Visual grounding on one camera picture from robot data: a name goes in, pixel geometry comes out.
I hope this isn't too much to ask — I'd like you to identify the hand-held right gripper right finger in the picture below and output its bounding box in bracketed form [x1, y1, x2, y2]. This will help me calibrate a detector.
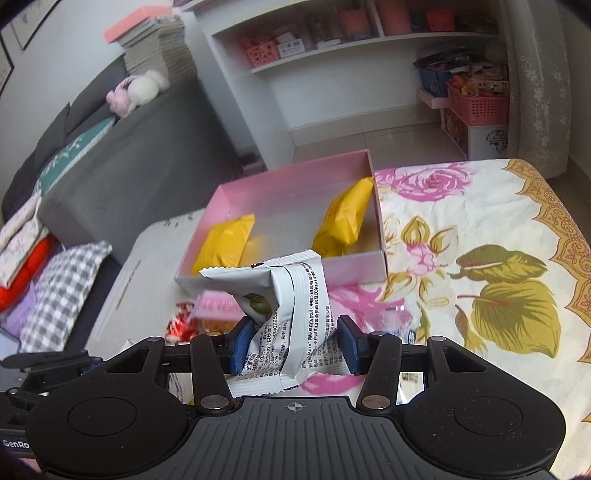
[336, 316, 490, 412]

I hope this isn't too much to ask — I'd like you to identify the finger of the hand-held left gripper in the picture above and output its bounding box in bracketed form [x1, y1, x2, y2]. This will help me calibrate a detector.
[0, 349, 106, 385]

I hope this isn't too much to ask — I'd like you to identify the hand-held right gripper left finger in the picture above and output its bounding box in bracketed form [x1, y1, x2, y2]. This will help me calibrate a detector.
[104, 318, 258, 413]

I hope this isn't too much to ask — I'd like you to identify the red shiny snack packet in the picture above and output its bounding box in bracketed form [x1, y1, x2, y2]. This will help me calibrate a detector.
[166, 302, 204, 343]

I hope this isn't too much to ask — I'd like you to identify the white snack packet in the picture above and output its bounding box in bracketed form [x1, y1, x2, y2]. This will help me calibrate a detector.
[199, 249, 341, 398]

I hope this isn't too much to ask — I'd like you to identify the pink cardboard box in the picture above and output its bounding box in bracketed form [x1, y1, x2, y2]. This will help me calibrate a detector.
[174, 148, 389, 289]

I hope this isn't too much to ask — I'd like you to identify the pink snack packet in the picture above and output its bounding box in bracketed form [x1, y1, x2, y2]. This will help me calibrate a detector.
[191, 290, 248, 320]

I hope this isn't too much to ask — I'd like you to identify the purple folded cloth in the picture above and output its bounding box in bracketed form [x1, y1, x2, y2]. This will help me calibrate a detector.
[0, 282, 40, 337]

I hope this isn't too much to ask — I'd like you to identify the clear blue snack wrapper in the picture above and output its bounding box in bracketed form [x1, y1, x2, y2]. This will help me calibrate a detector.
[369, 300, 431, 346]

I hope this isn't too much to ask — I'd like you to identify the grey checkered pillow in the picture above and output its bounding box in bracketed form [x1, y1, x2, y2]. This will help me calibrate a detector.
[21, 241, 114, 354]

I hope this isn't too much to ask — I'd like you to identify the red folded cloth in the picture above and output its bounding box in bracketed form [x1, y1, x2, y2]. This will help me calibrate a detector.
[0, 234, 57, 312]

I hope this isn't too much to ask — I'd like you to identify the plain yellow snack packet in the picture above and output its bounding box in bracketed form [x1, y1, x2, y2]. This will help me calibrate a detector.
[311, 176, 376, 258]
[191, 213, 256, 273]

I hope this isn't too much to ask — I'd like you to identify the white floral folded cloth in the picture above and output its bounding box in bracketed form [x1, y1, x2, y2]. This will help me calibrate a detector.
[0, 194, 49, 282]

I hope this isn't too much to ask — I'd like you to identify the grey sofa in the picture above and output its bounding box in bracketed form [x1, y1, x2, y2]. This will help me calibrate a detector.
[0, 55, 262, 356]

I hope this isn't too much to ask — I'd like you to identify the teal cushion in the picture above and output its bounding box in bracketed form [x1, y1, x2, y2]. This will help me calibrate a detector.
[34, 115, 117, 195]

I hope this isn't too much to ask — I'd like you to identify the printed white drawer cabinet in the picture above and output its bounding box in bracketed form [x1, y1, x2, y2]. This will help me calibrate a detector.
[441, 108, 511, 161]

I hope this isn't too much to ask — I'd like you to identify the white bookshelf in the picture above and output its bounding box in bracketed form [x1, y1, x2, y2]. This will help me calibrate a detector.
[182, 0, 509, 172]

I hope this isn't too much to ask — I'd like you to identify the large pink storage basket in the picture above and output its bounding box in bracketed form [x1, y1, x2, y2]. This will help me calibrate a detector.
[445, 82, 511, 128]

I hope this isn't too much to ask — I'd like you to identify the pink and white plush toy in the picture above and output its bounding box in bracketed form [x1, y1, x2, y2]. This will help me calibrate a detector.
[106, 69, 171, 119]

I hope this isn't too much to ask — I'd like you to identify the small pink perforated basket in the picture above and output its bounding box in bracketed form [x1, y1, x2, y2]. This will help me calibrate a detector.
[238, 36, 280, 69]

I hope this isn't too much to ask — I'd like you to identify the white labelled box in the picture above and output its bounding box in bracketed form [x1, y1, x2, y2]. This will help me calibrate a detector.
[276, 33, 306, 59]

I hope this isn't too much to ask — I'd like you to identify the stack of books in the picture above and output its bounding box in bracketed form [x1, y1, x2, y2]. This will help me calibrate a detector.
[104, 4, 199, 86]

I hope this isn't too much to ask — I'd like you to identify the lace curtain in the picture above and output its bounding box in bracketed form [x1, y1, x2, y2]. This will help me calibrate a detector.
[501, 0, 583, 180]

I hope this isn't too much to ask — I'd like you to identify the small red basket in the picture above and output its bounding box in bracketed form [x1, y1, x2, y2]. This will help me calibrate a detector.
[426, 7, 459, 32]

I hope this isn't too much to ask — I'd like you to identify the framed wall picture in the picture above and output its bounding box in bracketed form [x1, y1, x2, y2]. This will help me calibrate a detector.
[0, 0, 62, 95]

